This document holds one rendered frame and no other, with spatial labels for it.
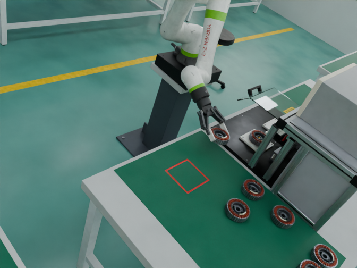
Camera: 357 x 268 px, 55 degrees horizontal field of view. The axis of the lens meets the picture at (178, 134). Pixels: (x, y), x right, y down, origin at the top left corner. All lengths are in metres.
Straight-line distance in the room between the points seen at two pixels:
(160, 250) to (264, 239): 0.48
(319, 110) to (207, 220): 0.70
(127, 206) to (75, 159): 1.22
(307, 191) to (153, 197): 0.72
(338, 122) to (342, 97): 0.12
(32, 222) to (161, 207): 1.01
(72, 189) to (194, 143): 0.97
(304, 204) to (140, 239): 0.81
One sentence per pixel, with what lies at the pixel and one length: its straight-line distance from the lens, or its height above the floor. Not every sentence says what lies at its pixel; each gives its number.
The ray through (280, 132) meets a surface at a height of 0.92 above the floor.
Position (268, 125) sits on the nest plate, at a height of 0.78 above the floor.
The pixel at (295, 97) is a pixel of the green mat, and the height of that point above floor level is 0.75.
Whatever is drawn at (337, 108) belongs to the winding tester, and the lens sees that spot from 1.65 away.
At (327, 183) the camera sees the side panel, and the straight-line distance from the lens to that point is 1.68.
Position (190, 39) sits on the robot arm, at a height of 1.01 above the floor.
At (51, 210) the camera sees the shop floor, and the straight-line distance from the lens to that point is 2.34.
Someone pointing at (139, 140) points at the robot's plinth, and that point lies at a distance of 2.85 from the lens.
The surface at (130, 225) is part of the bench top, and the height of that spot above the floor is 0.75.
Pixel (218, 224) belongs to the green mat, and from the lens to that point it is 1.55.
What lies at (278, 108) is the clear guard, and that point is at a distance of 1.82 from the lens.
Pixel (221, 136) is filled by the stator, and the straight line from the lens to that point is 1.81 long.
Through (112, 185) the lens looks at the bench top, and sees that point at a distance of 1.53.
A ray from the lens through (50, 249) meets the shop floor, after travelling 2.20.
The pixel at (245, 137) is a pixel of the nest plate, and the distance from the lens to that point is 2.00.
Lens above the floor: 1.92
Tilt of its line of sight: 39 degrees down
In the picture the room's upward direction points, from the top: 21 degrees clockwise
